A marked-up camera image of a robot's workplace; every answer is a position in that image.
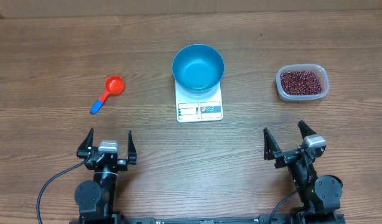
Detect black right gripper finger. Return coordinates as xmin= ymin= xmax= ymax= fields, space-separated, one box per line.
xmin=263 ymin=128 xmax=282 ymax=161
xmin=297 ymin=120 xmax=317 ymax=139

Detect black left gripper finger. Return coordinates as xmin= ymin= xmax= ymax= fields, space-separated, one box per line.
xmin=77 ymin=128 xmax=94 ymax=157
xmin=128 ymin=130 xmax=137 ymax=165

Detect red beans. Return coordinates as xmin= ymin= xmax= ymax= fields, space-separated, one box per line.
xmin=280 ymin=70 xmax=322 ymax=95

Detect red measuring scoop blue handle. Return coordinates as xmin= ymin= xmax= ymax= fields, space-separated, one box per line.
xmin=90 ymin=75 xmax=126 ymax=114

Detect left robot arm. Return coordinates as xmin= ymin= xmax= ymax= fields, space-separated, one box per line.
xmin=74 ymin=129 xmax=137 ymax=224

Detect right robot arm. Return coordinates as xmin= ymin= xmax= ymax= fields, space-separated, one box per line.
xmin=261 ymin=120 xmax=346 ymax=224

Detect white kitchen scale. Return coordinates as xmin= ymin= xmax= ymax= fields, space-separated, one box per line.
xmin=175 ymin=81 xmax=223 ymax=123

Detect blue bowl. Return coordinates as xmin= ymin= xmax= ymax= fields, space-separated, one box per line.
xmin=172 ymin=44 xmax=225 ymax=94

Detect clear plastic container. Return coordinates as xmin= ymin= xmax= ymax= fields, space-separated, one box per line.
xmin=276 ymin=63 xmax=330 ymax=101

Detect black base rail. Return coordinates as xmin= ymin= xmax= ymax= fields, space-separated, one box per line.
xmin=69 ymin=214 xmax=346 ymax=224

